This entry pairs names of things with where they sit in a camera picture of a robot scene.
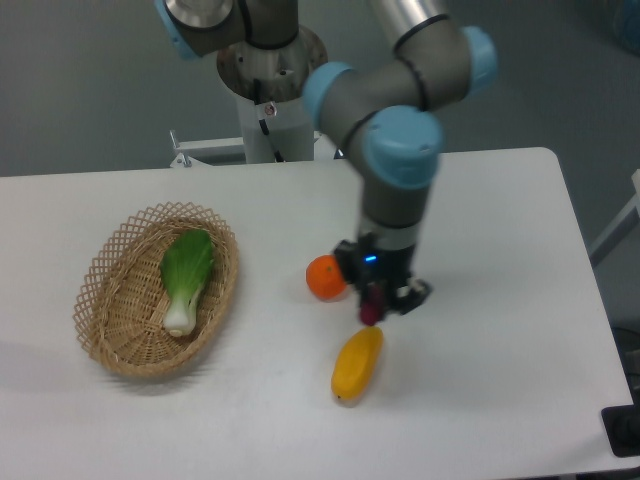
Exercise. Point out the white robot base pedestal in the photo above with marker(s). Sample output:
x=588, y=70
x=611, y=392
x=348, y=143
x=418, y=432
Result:
x=267, y=88

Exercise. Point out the white metal mounting frame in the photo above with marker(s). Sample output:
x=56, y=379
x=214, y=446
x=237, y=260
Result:
x=229, y=151

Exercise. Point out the yellow mango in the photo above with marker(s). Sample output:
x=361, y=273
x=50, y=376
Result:
x=356, y=363

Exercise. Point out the white frame at right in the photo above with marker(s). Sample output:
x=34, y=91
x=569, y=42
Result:
x=618, y=228

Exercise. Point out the woven wicker basket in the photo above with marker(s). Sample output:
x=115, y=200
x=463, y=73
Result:
x=119, y=311

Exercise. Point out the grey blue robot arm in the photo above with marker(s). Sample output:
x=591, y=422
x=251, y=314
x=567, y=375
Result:
x=383, y=121

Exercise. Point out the black box at table edge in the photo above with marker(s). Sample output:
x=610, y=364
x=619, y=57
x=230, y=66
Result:
x=622, y=428

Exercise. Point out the orange tangerine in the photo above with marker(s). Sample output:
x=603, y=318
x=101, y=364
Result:
x=325, y=280

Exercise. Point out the purple sweet potato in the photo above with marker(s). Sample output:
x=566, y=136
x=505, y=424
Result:
x=373, y=304

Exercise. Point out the green bok choy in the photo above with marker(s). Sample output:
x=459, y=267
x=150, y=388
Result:
x=185, y=270

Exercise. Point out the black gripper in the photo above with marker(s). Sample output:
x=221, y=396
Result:
x=372, y=269

